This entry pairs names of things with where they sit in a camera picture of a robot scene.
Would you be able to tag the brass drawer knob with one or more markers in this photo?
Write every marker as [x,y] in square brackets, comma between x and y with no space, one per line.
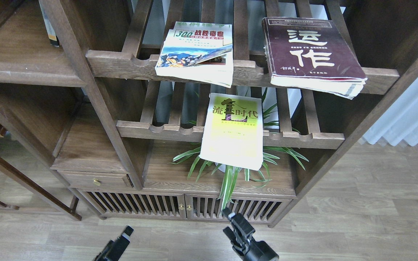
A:
[97,182]

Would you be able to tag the white plant pot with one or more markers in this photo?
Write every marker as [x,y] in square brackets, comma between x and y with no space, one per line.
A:
[222,168]

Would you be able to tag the white blue 300 book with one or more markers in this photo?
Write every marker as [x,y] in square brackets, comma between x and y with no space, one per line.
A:
[198,51]

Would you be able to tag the upright book on shelf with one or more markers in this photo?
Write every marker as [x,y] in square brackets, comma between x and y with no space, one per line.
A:
[54,41]

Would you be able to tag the dark wooden bookshelf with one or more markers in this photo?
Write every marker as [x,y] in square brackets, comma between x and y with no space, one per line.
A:
[94,108]

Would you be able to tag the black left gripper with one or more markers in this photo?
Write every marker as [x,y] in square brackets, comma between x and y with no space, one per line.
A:
[113,249]

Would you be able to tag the maroon book white characters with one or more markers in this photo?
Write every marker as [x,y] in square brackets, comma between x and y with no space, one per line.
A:
[311,54]

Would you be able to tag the yellow green book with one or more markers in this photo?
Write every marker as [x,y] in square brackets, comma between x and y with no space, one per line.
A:
[233,131]

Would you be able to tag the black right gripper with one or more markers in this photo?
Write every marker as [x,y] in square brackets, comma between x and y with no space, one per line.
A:
[247,248]

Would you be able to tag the white curtain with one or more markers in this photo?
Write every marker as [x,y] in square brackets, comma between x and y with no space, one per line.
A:
[399,124]

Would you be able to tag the wooden furniture at left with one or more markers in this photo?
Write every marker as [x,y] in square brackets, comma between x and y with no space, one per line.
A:
[26,186]

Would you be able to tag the green spider plant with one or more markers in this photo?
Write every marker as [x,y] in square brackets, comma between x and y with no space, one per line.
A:
[231,172]

